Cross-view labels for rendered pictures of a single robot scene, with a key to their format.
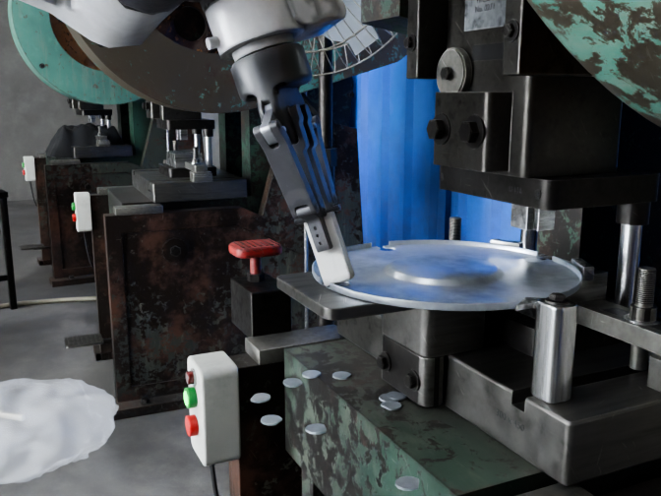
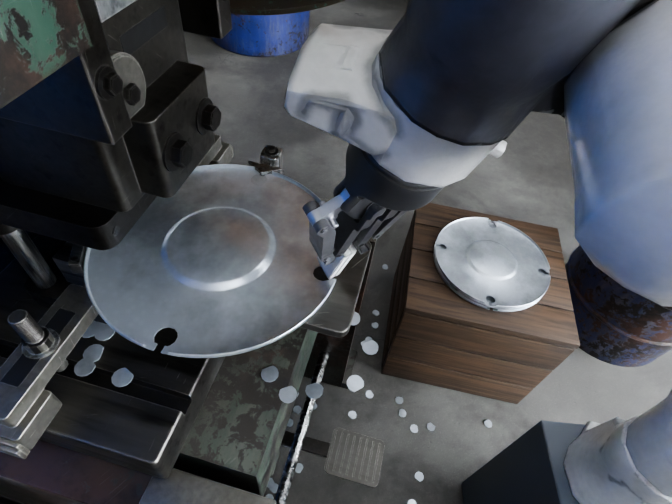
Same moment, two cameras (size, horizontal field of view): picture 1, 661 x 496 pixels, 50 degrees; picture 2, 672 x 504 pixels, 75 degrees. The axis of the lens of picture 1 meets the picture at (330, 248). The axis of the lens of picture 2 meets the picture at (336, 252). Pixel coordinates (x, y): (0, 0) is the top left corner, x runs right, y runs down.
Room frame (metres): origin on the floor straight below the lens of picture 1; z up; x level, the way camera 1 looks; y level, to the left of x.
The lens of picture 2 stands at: (0.96, 0.17, 1.18)
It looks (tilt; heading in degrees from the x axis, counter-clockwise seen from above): 49 degrees down; 214
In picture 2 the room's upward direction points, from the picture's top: 8 degrees clockwise
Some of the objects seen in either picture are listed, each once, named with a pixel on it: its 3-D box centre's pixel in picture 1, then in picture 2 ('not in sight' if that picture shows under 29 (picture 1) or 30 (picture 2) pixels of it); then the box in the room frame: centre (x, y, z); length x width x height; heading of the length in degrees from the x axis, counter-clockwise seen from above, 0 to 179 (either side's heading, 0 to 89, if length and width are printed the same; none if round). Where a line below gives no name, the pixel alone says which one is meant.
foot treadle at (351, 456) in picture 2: not in sight; (255, 429); (0.76, -0.12, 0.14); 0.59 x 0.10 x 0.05; 115
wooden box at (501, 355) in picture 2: not in sight; (467, 301); (0.12, 0.08, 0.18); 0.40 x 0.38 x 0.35; 119
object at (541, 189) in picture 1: (541, 191); (96, 166); (0.82, -0.24, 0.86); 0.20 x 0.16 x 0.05; 25
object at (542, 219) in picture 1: (529, 211); not in sight; (0.81, -0.23, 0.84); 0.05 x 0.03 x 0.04; 25
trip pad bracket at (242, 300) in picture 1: (261, 340); not in sight; (1.00, 0.10, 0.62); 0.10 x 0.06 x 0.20; 25
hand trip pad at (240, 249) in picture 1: (255, 268); not in sight; (1.02, 0.11, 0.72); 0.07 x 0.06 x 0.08; 115
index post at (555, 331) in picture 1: (554, 345); (272, 174); (0.60, -0.20, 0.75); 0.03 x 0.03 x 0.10; 25
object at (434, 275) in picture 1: (443, 269); (219, 244); (0.76, -0.12, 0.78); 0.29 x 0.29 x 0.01
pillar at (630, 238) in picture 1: (630, 249); not in sight; (0.77, -0.33, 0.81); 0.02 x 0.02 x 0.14
